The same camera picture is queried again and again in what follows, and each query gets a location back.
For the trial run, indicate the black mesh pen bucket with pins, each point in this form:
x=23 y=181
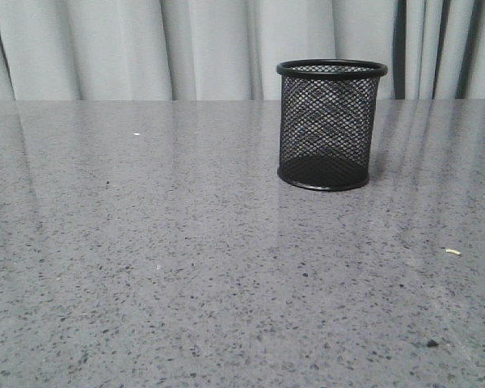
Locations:
x=327 y=111

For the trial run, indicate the small yellow crumb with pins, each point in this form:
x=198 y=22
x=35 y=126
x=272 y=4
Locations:
x=452 y=251

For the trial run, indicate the grey pleated curtain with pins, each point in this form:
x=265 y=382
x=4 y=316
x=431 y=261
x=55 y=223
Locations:
x=228 y=50

